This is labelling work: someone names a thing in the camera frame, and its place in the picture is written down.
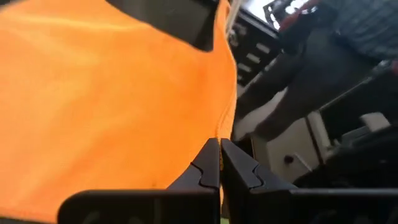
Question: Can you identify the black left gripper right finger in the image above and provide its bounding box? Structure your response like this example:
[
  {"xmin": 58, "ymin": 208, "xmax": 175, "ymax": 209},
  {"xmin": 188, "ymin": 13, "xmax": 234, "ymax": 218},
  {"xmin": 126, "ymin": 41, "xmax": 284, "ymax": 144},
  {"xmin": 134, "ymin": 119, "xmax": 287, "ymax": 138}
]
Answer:
[{"xmin": 220, "ymin": 138, "xmax": 398, "ymax": 224}]

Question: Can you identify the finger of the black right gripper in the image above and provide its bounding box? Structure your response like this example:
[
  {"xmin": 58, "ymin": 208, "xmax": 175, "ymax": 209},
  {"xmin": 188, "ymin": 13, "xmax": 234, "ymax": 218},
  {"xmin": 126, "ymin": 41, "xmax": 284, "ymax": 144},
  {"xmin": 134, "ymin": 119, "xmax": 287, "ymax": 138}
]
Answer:
[{"xmin": 104, "ymin": 0, "xmax": 220, "ymax": 52}]

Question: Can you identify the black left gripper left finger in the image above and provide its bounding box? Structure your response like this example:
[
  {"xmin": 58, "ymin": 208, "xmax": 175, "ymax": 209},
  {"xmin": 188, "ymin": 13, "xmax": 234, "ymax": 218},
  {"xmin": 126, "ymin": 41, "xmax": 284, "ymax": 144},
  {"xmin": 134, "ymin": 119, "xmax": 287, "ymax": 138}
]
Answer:
[{"xmin": 57, "ymin": 138, "xmax": 221, "ymax": 224}]

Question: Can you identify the orange microfiber towel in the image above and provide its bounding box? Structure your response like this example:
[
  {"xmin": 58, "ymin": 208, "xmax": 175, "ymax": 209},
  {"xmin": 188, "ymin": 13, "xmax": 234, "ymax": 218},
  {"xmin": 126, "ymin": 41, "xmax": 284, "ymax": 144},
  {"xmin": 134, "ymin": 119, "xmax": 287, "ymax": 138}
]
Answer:
[{"xmin": 0, "ymin": 0, "xmax": 238, "ymax": 223}]

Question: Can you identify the black beam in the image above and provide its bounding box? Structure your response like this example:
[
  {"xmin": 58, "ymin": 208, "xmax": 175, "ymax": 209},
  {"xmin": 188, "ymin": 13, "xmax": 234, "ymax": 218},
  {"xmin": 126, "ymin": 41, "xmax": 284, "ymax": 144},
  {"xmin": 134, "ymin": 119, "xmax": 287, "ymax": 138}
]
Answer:
[{"xmin": 236, "ymin": 27, "xmax": 374, "ymax": 141}]

